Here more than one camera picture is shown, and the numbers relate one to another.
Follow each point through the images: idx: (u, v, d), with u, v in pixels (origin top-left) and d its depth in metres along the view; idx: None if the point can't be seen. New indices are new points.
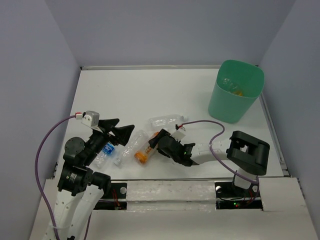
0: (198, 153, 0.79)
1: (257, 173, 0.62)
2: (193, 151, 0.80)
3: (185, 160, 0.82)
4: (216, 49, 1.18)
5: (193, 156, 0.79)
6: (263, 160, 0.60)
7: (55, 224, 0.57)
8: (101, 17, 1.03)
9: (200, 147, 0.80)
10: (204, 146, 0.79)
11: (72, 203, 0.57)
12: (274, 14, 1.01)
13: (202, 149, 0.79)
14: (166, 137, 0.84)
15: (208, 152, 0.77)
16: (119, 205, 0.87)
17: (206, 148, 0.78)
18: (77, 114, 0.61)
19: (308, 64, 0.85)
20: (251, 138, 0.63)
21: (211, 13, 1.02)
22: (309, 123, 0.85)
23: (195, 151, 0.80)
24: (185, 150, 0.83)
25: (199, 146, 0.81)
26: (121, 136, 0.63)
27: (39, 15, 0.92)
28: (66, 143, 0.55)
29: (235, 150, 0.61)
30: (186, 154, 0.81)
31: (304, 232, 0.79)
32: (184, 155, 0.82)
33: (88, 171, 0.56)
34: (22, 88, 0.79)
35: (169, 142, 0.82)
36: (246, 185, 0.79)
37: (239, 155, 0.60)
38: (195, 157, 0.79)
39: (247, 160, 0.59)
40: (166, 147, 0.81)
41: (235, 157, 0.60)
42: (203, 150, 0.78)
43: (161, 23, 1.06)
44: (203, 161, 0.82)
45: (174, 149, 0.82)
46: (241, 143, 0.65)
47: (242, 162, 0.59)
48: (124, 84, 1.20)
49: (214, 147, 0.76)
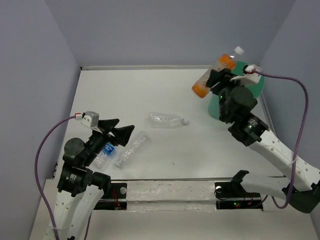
0: (270, 148, 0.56)
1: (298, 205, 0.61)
2: (263, 137, 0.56)
3: (241, 131, 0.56)
4: (216, 49, 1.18)
5: (265, 147, 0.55)
6: None
7: (55, 224, 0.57)
8: (101, 16, 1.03)
9: (275, 142, 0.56)
10: (282, 146, 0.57)
11: (72, 204, 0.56)
12: (274, 14, 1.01)
13: (279, 149, 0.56)
14: (248, 92, 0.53)
15: (287, 161, 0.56)
16: (120, 205, 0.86)
17: (289, 155, 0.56)
18: (76, 115, 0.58)
19: (308, 63, 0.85)
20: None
21: (211, 13, 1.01)
22: (308, 123, 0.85)
23: (269, 141, 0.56)
24: (250, 122, 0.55)
25: (274, 139, 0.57)
26: (120, 136, 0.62)
27: (39, 14, 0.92)
28: (65, 144, 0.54)
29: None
30: (250, 129, 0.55)
31: (304, 233, 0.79)
32: (245, 127, 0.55)
33: (88, 172, 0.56)
34: (22, 88, 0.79)
35: (250, 104, 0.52)
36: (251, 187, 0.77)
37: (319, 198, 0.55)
38: (267, 148, 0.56)
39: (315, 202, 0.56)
40: (241, 104, 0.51)
41: (316, 197, 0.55)
42: (283, 155, 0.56)
43: (161, 23, 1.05)
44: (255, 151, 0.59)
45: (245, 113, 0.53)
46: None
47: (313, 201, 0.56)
48: (124, 84, 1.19)
49: (298, 165, 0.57)
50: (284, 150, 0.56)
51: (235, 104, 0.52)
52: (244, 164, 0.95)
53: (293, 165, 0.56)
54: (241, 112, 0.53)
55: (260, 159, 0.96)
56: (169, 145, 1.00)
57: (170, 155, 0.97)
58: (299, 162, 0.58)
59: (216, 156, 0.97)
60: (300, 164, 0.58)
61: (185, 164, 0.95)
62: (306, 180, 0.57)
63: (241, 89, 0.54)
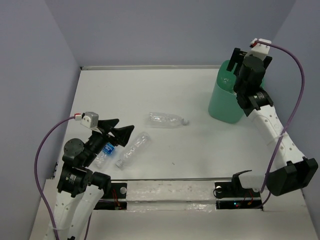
0: (264, 118, 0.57)
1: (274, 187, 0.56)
2: (263, 109, 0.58)
3: (246, 99, 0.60)
4: (216, 49, 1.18)
5: (259, 115, 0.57)
6: (290, 187, 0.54)
7: (55, 225, 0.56)
8: (101, 17, 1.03)
9: (271, 116, 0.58)
10: (276, 122, 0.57)
11: (72, 205, 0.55)
12: (274, 14, 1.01)
13: (272, 122, 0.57)
14: (260, 63, 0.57)
15: (273, 134, 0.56)
16: (120, 205, 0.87)
17: (279, 130, 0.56)
18: (76, 115, 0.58)
19: (309, 64, 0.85)
20: (311, 176, 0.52)
21: (211, 13, 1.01)
22: (308, 124, 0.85)
23: (266, 112, 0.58)
24: (257, 94, 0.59)
25: (272, 113, 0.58)
26: (120, 136, 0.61)
27: (39, 15, 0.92)
28: (65, 145, 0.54)
29: (294, 171, 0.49)
30: (254, 98, 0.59)
31: (304, 233, 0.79)
32: (251, 96, 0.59)
33: (88, 172, 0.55)
34: (22, 89, 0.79)
35: (258, 70, 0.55)
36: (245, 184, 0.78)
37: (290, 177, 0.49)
38: (260, 116, 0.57)
39: (287, 181, 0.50)
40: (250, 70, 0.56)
41: (287, 174, 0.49)
42: (273, 127, 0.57)
43: (161, 23, 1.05)
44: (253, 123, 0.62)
45: (252, 81, 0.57)
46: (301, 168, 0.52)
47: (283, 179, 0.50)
48: (124, 84, 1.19)
49: (283, 141, 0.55)
50: (275, 123, 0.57)
51: (246, 69, 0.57)
52: (244, 164, 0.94)
53: (278, 138, 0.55)
54: (249, 78, 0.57)
55: (260, 159, 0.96)
56: (169, 145, 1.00)
57: (171, 155, 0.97)
58: (287, 139, 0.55)
59: (217, 155, 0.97)
60: (287, 142, 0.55)
61: (185, 164, 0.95)
62: (284, 155, 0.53)
63: (256, 60, 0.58)
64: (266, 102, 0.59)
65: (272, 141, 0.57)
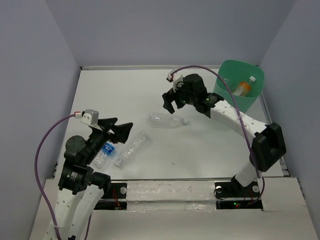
0: (221, 111, 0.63)
1: (261, 166, 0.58)
2: (217, 105, 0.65)
3: (201, 105, 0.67)
4: (216, 50, 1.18)
5: (216, 111, 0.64)
6: (273, 158, 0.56)
7: (56, 222, 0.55)
8: (101, 17, 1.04)
9: (226, 106, 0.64)
10: (233, 109, 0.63)
11: (73, 202, 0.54)
12: (273, 14, 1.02)
13: (228, 111, 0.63)
14: (195, 75, 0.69)
15: (234, 118, 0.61)
16: (120, 205, 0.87)
17: (235, 112, 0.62)
18: (75, 113, 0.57)
19: (308, 63, 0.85)
20: (282, 139, 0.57)
21: (210, 14, 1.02)
22: (307, 123, 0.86)
23: (220, 106, 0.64)
24: (209, 97, 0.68)
25: (226, 105, 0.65)
26: (120, 133, 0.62)
27: (39, 15, 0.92)
28: (66, 142, 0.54)
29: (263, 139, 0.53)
30: (207, 101, 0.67)
31: (304, 233, 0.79)
32: (204, 100, 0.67)
33: (89, 170, 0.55)
34: (22, 87, 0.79)
35: (196, 80, 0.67)
36: (245, 183, 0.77)
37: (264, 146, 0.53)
38: (217, 112, 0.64)
39: (265, 151, 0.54)
40: (190, 82, 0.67)
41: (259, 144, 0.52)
42: (229, 113, 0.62)
43: (161, 23, 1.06)
44: (218, 120, 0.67)
45: (197, 88, 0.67)
46: (270, 136, 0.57)
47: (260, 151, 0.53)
48: (124, 84, 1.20)
49: (244, 120, 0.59)
50: (231, 109, 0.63)
51: (186, 85, 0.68)
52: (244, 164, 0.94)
53: (239, 120, 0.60)
54: (194, 88, 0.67)
55: None
56: (169, 145, 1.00)
57: (170, 155, 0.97)
58: (246, 118, 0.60)
59: (216, 155, 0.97)
60: (248, 119, 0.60)
61: (185, 163, 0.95)
62: (250, 130, 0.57)
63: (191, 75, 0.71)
64: (218, 100, 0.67)
65: (237, 125, 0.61)
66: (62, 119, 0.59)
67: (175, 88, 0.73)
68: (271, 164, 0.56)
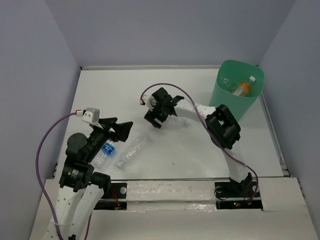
0: (182, 107, 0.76)
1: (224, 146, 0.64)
2: (179, 103, 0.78)
3: (167, 106, 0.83)
4: (215, 50, 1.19)
5: (177, 108, 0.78)
6: (230, 135, 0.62)
7: (56, 220, 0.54)
8: (101, 17, 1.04)
9: (185, 102, 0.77)
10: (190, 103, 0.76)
11: (74, 200, 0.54)
12: (272, 15, 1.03)
13: (187, 105, 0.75)
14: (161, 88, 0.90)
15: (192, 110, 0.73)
16: (119, 205, 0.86)
17: (192, 104, 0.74)
18: (77, 111, 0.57)
19: (307, 64, 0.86)
20: (232, 116, 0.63)
21: (210, 14, 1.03)
22: (308, 123, 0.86)
23: (180, 103, 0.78)
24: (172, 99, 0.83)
25: (185, 101, 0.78)
26: (121, 132, 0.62)
27: (39, 15, 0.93)
28: (68, 139, 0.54)
29: (212, 118, 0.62)
30: (170, 102, 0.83)
31: (304, 233, 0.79)
32: (169, 103, 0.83)
33: (90, 168, 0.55)
34: (22, 86, 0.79)
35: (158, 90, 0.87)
36: (238, 179, 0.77)
37: (215, 123, 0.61)
38: (179, 109, 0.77)
39: (216, 129, 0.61)
40: (154, 94, 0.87)
41: (210, 122, 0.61)
42: (188, 106, 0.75)
43: (161, 24, 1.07)
44: (184, 116, 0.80)
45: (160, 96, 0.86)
46: (222, 117, 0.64)
47: (212, 129, 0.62)
48: (124, 84, 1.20)
49: (199, 108, 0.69)
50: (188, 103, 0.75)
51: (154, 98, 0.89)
52: None
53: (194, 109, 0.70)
54: (159, 97, 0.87)
55: (259, 159, 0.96)
56: (169, 145, 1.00)
57: (171, 155, 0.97)
58: (200, 106, 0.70)
59: (216, 155, 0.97)
60: (202, 107, 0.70)
61: (185, 164, 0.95)
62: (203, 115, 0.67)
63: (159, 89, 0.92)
64: (179, 99, 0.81)
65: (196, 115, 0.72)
66: (63, 116, 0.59)
67: (150, 106, 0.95)
68: (230, 141, 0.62)
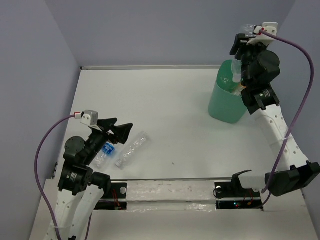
0: (268, 119, 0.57)
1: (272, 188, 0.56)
2: (268, 108, 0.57)
3: (250, 95, 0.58)
4: (216, 50, 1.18)
5: (263, 115, 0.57)
6: (290, 189, 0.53)
7: (56, 223, 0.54)
8: (101, 16, 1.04)
9: (276, 116, 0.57)
10: (281, 122, 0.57)
11: (73, 203, 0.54)
12: (273, 14, 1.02)
13: (277, 124, 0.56)
14: (274, 59, 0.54)
15: (278, 137, 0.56)
16: (120, 205, 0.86)
17: (284, 131, 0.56)
18: (75, 113, 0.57)
19: (309, 63, 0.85)
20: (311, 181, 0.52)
21: (211, 13, 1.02)
22: (309, 123, 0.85)
23: (271, 113, 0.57)
24: (263, 92, 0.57)
25: (277, 114, 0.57)
26: (120, 134, 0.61)
27: (39, 15, 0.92)
28: (66, 143, 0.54)
29: (297, 176, 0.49)
30: (259, 97, 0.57)
31: (305, 233, 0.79)
32: (257, 93, 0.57)
33: (89, 170, 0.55)
34: (21, 87, 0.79)
35: (271, 71, 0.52)
36: (245, 184, 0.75)
37: (292, 182, 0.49)
38: (263, 116, 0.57)
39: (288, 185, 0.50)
40: (261, 66, 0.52)
41: (289, 178, 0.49)
42: (277, 128, 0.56)
43: (161, 23, 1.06)
44: (256, 121, 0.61)
45: (262, 79, 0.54)
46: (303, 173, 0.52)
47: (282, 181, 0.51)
48: (124, 84, 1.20)
49: (288, 145, 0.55)
50: (281, 125, 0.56)
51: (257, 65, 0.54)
52: (244, 164, 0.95)
53: (283, 141, 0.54)
54: (259, 76, 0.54)
55: (259, 158, 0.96)
56: (169, 145, 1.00)
57: (171, 155, 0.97)
58: (292, 142, 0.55)
59: (216, 155, 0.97)
60: (292, 146, 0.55)
61: (185, 163, 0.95)
62: (287, 159, 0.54)
63: (271, 54, 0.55)
64: (271, 100, 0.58)
65: (275, 142, 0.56)
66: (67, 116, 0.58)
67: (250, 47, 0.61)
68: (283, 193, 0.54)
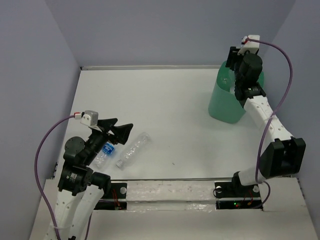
0: (255, 106, 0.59)
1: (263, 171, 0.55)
2: (256, 98, 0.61)
3: (241, 91, 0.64)
4: (216, 50, 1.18)
5: (251, 102, 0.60)
6: (280, 167, 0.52)
7: (56, 223, 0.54)
8: (101, 16, 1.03)
9: (263, 102, 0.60)
10: (266, 107, 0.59)
11: (73, 203, 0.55)
12: (274, 14, 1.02)
13: (263, 108, 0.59)
14: (259, 59, 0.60)
15: (263, 118, 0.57)
16: (120, 205, 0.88)
17: (268, 113, 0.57)
18: (75, 114, 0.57)
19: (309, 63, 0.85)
20: (300, 157, 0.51)
21: (211, 14, 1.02)
22: (308, 123, 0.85)
23: (257, 100, 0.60)
24: (252, 88, 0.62)
25: (263, 101, 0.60)
26: (120, 134, 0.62)
27: (39, 15, 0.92)
28: (66, 143, 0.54)
29: (282, 146, 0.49)
30: (248, 91, 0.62)
31: (304, 233, 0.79)
32: (246, 89, 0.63)
33: (88, 171, 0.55)
34: (21, 88, 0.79)
35: (255, 66, 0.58)
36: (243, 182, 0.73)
37: (278, 153, 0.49)
38: (250, 104, 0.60)
39: (275, 158, 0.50)
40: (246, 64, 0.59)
41: (274, 149, 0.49)
42: (261, 110, 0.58)
43: (161, 23, 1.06)
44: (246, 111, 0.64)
45: (248, 75, 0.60)
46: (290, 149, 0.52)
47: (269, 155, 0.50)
48: (124, 84, 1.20)
49: (272, 123, 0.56)
50: (266, 108, 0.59)
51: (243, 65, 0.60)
52: (244, 164, 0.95)
53: (268, 120, 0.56)
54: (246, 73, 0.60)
55: None
56: (169, 145, 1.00)
57: (171, 155, 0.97)
58: (276, 121, 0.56)
59: (216, 155, 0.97)
60: (276, 124, 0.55)
61: (185, 163, 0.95)
62: (272, 134, 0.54)
63: (257, 56, 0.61)
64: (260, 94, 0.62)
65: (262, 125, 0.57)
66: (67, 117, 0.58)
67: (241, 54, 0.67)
68: (274, 173, 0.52)
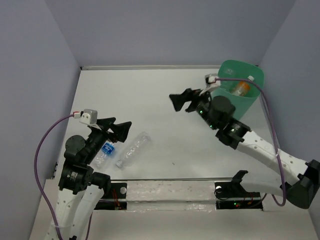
0: (252, 147, 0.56)
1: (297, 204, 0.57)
2: (246, 138, 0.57)
3: (226, 137, 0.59)
4: (216, 50, 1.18)
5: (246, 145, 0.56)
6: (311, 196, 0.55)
7: (57, 222, 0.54)
8: (101, 16, 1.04)
9: (257, 139, 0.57)
10: (264, 142, 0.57)
11: (74, 202, 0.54)
12: (273, 14, 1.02)
13: (262, 146, 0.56)
14: (224, 98, 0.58)
15: (270, 157, 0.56)
16: (120, 205, 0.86)
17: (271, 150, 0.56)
18: (74, 113, 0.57)
19: (309, 62, 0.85)
20: None
21: (211, 13, 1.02)
22: (308, 123, 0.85)
23: (250, 140, 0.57)
24: (233, 127, 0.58)
25: (256, 137, 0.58)
26: (120, 132, 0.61)
27: (39, 15, 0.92)
28: (66, 142, 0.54)
29: (308, 181, 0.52)
30: (232, 132, 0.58)
31: (304, 233, 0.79)
32: (229, 131, 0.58)
33: (89, 169, 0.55)
34: (21, 87, 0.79)
35: (229, 110, 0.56)
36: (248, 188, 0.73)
37: (308, 188, 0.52)
38: (248, 147, 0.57)
39: (307, 194, 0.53)
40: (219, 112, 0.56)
41: (304, 187, 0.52)
42: (263, 149, 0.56)
43: (161, 23, 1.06)
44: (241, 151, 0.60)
45: (225, 121, 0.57)
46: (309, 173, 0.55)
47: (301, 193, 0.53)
48: (124, 84, 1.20)
49: (281, 158, 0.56)
50: (265, 145, 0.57)
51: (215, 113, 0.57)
52: (244, 165, 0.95)
53: (277, 158, 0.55)
54: (223, 119, 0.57)
55: None
56: (169, 145, 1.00)
57: (170, 155, 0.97)
58: (282, 155, 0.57)
59: (216, 155, 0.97)
60: (285, 157, 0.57)
61: (185, 163, 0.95)
62: (291, 172, 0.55)
63: (220, 97, 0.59)
64: (244, 129, 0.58)
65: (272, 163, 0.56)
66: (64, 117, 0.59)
67: None
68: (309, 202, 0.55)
